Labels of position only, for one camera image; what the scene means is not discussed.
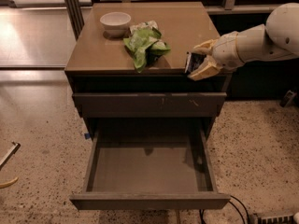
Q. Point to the closed top drawer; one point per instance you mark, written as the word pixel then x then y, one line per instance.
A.
pixel 149 105

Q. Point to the grey power strip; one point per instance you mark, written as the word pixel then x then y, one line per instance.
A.
pixel 267 219

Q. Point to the metal chair leg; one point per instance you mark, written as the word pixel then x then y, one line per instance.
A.
pixel 4 160

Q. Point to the open middle drawer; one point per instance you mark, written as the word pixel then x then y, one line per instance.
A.
pixel 164 170

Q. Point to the brown drawer cabinet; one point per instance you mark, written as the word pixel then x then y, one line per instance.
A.
pixel 101 64

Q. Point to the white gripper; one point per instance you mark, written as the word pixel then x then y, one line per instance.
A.
pixel 224 52

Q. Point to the green chip bag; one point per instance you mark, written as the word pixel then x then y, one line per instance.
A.
pixel 145 44

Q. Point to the white ceramic bowl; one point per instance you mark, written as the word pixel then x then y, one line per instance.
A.
pixel 115 24

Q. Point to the dark blueberry rxbar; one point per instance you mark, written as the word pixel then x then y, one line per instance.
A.
pixel 193 61

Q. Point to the dark floor object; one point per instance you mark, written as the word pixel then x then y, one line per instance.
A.
pixel 288 98

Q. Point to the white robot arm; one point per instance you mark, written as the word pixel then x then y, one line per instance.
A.
pixel 277 40

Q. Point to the blue tape piece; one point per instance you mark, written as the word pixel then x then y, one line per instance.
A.
pixel 87 136

